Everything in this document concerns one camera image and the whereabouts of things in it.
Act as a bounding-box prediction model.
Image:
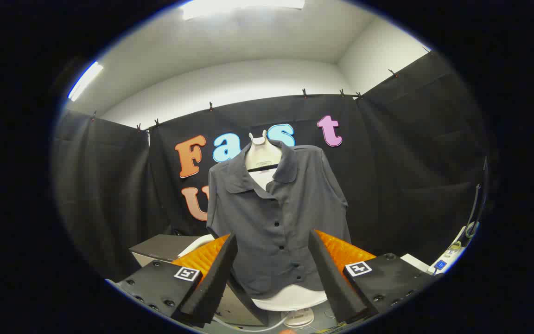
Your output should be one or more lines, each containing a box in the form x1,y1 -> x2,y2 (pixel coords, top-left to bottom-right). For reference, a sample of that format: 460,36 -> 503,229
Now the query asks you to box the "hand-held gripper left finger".
116,232 -> 239,328

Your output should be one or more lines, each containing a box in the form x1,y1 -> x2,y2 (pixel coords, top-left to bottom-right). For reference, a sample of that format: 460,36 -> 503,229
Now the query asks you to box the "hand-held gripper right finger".
308,229 -> 434,325

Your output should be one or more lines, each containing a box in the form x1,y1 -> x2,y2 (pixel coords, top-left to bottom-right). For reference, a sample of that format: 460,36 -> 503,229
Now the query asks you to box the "grey button shirt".
207,141 -> 352,300

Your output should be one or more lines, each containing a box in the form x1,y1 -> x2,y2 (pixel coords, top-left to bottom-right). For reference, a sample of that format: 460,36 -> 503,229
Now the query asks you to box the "white ironing board panel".
248,168 -> 328,312

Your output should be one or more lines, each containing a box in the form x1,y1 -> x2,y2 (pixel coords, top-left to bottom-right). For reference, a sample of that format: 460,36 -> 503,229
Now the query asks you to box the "white round stand base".
283,307 -> 315,328

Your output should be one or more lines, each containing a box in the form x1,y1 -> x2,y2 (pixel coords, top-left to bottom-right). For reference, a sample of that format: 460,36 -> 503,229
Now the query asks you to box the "grey drawer cabinet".
129,234 -> 203,269

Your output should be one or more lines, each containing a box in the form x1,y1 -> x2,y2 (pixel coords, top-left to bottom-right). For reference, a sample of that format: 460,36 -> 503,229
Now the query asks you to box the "white side table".
400,253 -> 432,274

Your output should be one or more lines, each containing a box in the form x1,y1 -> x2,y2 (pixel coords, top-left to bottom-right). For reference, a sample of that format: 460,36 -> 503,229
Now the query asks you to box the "white equipment desk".
428,223 -> 480,275

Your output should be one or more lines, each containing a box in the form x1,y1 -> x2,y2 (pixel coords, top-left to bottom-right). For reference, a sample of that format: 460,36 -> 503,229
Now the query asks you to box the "black backdrop cloth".
53,49 -> 497,279

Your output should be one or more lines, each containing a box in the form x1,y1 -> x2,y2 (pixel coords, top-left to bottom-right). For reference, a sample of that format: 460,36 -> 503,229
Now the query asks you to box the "black monitor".
465,157 -> 489,239

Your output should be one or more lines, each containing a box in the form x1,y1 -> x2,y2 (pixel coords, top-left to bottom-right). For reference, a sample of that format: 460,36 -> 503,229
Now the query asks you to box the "ceiling tube light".
67,61 -> 104,102

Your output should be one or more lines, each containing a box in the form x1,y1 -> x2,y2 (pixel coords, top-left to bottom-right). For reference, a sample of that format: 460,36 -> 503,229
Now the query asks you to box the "ceiling light panel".
181,0 -> 305,20

